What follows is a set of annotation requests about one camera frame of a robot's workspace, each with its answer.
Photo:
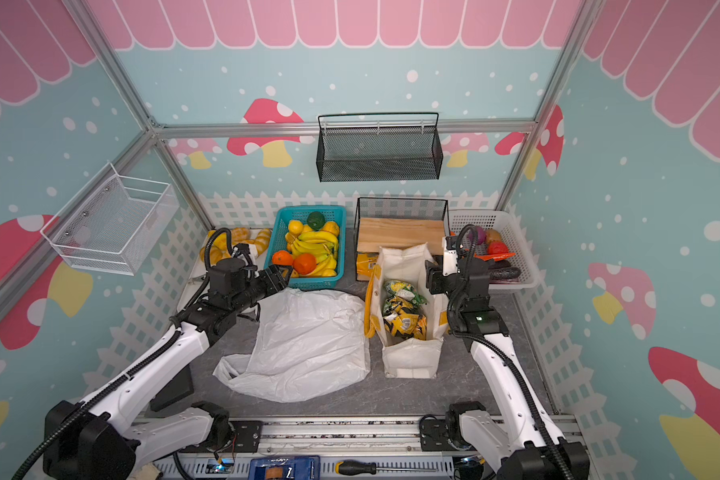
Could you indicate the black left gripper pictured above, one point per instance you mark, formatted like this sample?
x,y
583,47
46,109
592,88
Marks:
x,y
269,276

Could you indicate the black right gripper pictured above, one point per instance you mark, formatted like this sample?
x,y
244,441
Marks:
x,y
435,280

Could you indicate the orange fruit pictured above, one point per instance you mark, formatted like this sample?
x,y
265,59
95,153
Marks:
x,y
304,264
282,258

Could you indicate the white canvas tote bag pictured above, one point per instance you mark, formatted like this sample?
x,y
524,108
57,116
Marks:
x,y
412,358

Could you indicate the yellow black snack bag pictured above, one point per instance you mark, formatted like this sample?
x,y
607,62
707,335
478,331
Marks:
x,y
403,320

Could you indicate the green snack bag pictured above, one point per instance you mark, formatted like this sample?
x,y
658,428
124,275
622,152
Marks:
x,y
404,291

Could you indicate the white plastic grocery bag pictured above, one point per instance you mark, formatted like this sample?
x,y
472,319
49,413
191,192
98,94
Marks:
x,y
308,344

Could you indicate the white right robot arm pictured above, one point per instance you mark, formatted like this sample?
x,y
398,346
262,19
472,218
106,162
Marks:
x,y
525,443

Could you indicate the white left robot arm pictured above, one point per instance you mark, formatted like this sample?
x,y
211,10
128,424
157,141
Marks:
x,y
96,438

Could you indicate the white bread tray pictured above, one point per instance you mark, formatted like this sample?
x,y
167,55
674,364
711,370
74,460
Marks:
x,y
192,288

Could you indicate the bread loaf pile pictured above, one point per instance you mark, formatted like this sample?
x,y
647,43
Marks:
x,y
215,248

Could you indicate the dark eggplant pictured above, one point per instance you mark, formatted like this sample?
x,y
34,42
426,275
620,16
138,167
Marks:
x,y
505,274

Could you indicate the orange carrot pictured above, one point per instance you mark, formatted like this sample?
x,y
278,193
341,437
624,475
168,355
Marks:
x,y
496,257

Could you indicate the red pepper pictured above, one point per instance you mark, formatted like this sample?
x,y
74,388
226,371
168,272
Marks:
x,y
497,247

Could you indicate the purple onion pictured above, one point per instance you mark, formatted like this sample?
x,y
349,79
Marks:
x,y
478,236

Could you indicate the brown potato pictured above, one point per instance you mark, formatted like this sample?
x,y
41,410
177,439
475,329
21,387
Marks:
x,y
492,235

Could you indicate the yellow lemon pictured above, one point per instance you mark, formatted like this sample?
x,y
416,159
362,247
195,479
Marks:
x,y
295,227

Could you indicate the yellow banana bunch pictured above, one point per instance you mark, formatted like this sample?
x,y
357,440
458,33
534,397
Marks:
x,y
323,245

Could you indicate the white plastic vegetable basket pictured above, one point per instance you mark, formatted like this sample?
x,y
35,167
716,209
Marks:
x,y
511,236

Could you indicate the green avocado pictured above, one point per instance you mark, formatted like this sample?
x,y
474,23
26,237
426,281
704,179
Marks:
x,y
316,220

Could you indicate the yellow cracker box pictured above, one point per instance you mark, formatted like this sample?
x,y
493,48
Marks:
x,y
365,264

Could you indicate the black mesh wooden shelf rack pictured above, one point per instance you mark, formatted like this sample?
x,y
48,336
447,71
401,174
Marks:
x,y
400,223

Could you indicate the teal plastic fruit basket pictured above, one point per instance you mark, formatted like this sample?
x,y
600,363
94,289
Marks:
x,y
335,223

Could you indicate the black orange screwdriver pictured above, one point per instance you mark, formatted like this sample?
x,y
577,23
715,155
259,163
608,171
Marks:
x,y
355,467

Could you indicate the beige cloth rag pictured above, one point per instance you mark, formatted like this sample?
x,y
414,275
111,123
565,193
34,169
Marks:
x,y
146,472

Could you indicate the white wall wire basket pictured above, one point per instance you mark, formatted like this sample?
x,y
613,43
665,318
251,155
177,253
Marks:
x,y
112,224

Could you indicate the black wall mesh basket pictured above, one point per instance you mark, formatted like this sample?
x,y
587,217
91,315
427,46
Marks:
x,y
386,146

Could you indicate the blue box on rail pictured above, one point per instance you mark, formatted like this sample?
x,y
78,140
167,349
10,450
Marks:
x,y
285,468

